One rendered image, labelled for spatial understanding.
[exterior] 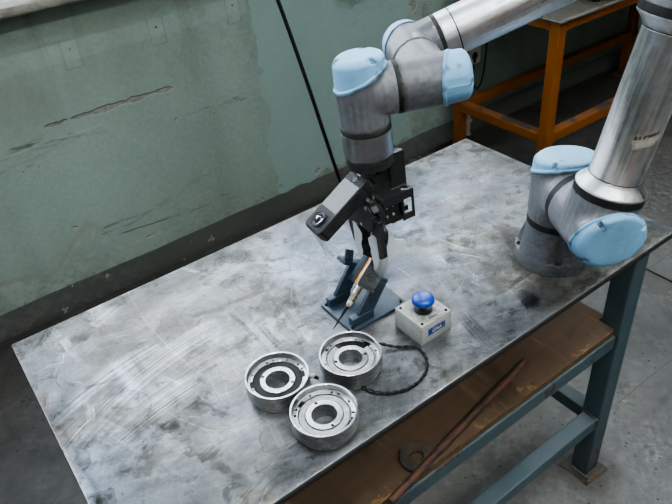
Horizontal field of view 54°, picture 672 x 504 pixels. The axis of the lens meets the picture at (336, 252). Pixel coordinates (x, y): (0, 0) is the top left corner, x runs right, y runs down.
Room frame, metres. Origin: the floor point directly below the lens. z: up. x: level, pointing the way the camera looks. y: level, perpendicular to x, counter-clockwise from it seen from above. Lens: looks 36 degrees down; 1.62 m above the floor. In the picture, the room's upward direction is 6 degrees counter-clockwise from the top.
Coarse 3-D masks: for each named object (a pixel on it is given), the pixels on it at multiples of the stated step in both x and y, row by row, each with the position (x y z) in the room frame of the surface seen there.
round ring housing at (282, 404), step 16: (272, 352) 0.80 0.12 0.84; (288, 352) 0.80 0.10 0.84; (256, 368) 0.78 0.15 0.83; (272, 368) 0.78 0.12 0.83; (288, 368) 0.77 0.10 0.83; (304, 368) 0.77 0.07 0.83; (272, 384) 0.77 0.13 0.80; (288, 384) 0.74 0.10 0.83; (304, 384) 0.72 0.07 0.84; (256, 400) 0.71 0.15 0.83; (272, 400) 0.70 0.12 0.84; (288, 400) 0.70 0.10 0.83
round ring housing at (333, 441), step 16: (320, 384) 0.72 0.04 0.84; (336, 384) 0.72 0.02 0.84; (304, 400) 0.70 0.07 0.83; (320, 400) 0.70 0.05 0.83; (352, 400) 0.69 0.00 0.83; (320, 416) 0.69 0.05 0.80; (336, 416) 0.68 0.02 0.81; (352, 416) 0.66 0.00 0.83; (304, 432) 0.63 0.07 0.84; (336, 432) 0.62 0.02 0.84; (352, 432) 0.64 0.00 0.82; (320, 448) 0.62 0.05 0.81; (336, 448) 0.63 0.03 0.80
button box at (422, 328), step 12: (408, 300) 0.90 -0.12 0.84; (396, 312) 0.88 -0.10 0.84; (408, 312) 0.86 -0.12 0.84; (420, 312) 0.86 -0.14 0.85; (432, 312) 0.86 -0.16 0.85; (444, 312) 0.86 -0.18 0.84; (396, 324) 0.88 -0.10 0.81; (408, 324) 0.85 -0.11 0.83; (420, 324) 0.83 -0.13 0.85; (432, 324) 0.83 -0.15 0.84; (444, 324) 0.85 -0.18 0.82; (408, 336) 0.85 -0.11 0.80; (420, 336) 0.82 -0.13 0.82; (432, 336) 0.83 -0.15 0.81
